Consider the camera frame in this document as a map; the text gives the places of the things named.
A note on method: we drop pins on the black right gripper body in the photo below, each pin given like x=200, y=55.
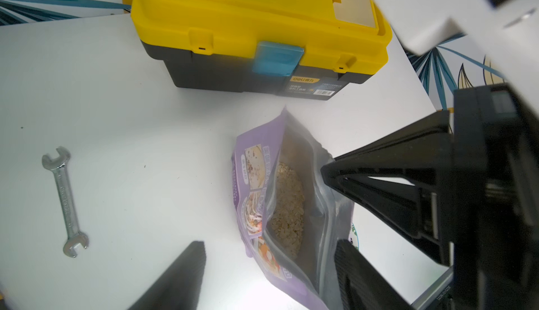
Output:
x=494, y=196

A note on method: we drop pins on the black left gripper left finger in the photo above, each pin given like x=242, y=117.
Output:
x=179, y=287

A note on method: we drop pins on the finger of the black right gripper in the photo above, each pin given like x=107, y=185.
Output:
x=415, y=152
x=414, y=212

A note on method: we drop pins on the purple oats bag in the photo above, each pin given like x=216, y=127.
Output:
x=289, y=220

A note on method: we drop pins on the green leaf pattern bowl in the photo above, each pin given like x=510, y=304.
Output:
x=353, y=237

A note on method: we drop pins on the silver open-end wrench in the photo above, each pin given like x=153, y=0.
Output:
x=58, y=167

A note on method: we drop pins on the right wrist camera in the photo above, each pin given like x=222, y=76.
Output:
x=506, y=30

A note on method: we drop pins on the yellow and black toolbox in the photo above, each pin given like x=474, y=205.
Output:
x=308, y=49

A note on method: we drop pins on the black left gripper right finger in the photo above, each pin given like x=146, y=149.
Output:
x=360, y=284

